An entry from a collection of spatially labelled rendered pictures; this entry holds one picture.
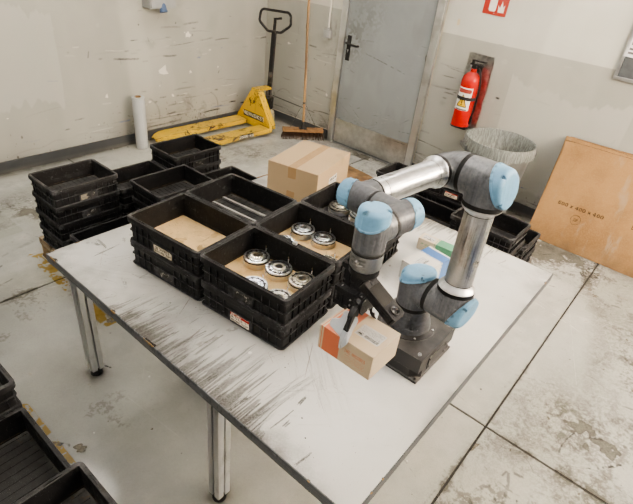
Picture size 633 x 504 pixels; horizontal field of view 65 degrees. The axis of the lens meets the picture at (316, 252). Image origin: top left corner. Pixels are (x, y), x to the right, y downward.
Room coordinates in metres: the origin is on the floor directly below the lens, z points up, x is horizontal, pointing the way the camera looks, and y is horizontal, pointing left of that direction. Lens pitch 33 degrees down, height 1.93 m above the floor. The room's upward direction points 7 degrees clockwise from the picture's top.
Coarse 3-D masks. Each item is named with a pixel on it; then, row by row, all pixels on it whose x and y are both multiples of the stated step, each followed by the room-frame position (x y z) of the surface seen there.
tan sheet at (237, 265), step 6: (240, 258) 1.59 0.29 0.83; (228, 264) 1.54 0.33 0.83; (234, 264) 1.55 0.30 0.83; (240, 264) 1.55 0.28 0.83; (234, 270) 1.51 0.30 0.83; (240, 270) 1.52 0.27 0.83; (246, 270) 1.52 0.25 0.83; (252, 270) 1.52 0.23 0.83; (258, 270) 1.53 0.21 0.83; (264, 270) 1.53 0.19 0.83; (246, 276) 1.48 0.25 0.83; (258, 276) 1.49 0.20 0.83; (264, 276) 1.50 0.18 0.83; (270, 282) 1.46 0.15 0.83; (276, 282) 1.47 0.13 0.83; (282, 282) 1.47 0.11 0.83; (270, 288) 1.43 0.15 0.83; (276, 288) 1.43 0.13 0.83; (282, 288) 1.44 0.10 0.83; (288, 288) 1.44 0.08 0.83
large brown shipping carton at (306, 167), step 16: (304, 144) 2.73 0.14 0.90; (320, 144) 2.76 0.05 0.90; (272, 160) 2.43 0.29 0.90; (288, 160) 2.46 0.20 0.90; (304, 160) 2.49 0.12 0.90; (320, 160) 2.52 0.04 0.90; (336, 160) 2.54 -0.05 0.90; (272, 176) 2.42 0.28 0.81; (288, 176) 2.39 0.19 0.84; (304, 176) 2.35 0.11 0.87; (320, 176) 2.34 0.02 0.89; (336, 176) 2.54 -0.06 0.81; (288, 192) 2.38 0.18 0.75; (304, 192) 2.34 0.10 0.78
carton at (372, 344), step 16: (368, 320) 0.97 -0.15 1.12; (320, 336) 0.93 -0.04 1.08; (336, 336) 0.90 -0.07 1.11; (352, 336) 0.90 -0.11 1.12; (368, 336) 0.91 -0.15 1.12; (384, 336) 0.92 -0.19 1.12; (336, 352) 0.90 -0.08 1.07; (352, 352) 0.87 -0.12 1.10; (368, 352) 0.85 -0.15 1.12; (384, 352) 0.88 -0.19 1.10; (352, 368) 0.87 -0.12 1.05; (368, 368) 0.84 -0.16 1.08
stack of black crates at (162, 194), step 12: (180, 168) 2.89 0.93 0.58; (192, 168) 2.87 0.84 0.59; (132, 180) 2.61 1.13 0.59; (144, 180) 2.68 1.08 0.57; (156, 180) 2.74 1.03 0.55; (168, 180) 2.81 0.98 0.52; (180, 180) 2.88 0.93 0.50; (192, 180) 2.86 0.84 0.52; (204, 180) 2.79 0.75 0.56; (144, 192) 2.51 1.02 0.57; (156, 192) 2.69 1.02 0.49; (168, 192) 2.71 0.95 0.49; (180, 192) 2.55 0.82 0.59; (144, 204) 2.53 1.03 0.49
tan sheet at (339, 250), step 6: (288, 228) 1.87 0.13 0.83; (288, 234) 1.82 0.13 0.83; (294, 240) 1.78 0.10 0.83; (300, 240) 1.78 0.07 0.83; (306, 240) 1.79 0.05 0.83; (306, 246) 1.74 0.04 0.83; (312, 246) 1.75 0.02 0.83; (336, 246) 1.77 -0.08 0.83; (342, 246) 1.78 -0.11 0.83; (318, 252) 1.71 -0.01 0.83; (324, 252) 1.71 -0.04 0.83; (330, 252) 1.72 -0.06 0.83; (336, 252) 1.72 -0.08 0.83; (342, 252) 1.73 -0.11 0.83; (336, 258) 1.68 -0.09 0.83
